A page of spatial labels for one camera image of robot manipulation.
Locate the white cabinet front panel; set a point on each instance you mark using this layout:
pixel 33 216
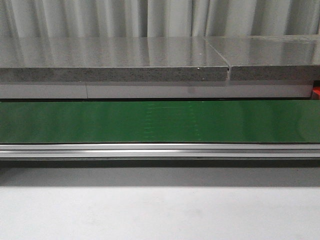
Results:
pixel 156 90

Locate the green conveyor belt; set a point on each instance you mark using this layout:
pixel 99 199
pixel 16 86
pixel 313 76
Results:
pixel 221 121

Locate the grey speckled right countertop slab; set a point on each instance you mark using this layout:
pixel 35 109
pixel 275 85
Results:
pixel 270 58

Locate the grey speckled countertop slab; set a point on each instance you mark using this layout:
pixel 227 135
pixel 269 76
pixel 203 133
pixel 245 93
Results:
pixel 270 58
pixel 110 59

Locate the grey speckled left countertop slab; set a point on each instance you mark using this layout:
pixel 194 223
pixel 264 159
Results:
pixel 110 59

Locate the red plastic tray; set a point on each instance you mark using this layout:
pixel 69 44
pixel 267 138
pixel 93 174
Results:
pixel 315 93

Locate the grey pleated curtain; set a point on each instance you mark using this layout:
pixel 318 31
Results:
pixel 158 18

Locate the aluminium conveyor frame rail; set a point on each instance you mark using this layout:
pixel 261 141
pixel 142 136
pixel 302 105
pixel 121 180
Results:
pixel 161 150

